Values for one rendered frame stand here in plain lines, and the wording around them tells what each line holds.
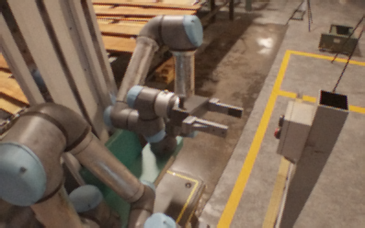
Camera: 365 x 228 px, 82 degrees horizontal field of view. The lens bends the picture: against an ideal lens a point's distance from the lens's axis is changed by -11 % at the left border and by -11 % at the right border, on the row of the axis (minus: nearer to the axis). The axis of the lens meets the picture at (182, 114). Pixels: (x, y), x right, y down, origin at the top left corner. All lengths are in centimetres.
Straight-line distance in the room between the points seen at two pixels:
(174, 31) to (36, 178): 67
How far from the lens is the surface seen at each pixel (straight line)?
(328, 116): 52
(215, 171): 196
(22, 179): 46
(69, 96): 92
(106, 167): 64
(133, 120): 77
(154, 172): 113
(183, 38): 89
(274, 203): 68
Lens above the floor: 158
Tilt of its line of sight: 39 degrees down
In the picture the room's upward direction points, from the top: 7 degrees counter-clockwise
